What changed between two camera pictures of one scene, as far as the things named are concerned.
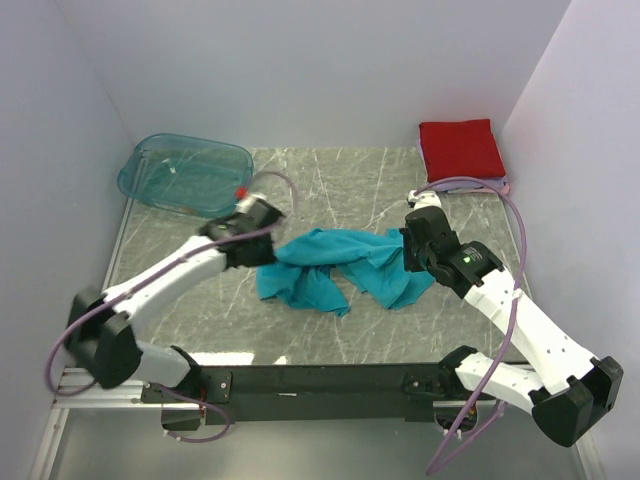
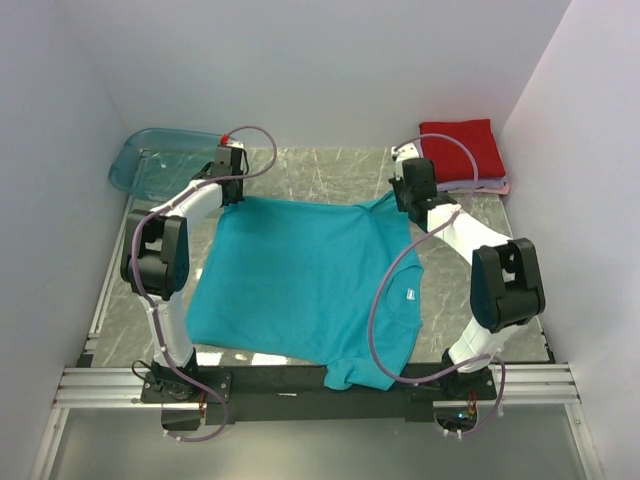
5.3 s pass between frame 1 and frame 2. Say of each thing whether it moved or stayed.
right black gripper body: moved
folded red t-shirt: stayed
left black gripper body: moved
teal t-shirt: moved
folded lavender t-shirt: stayed
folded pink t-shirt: stayed
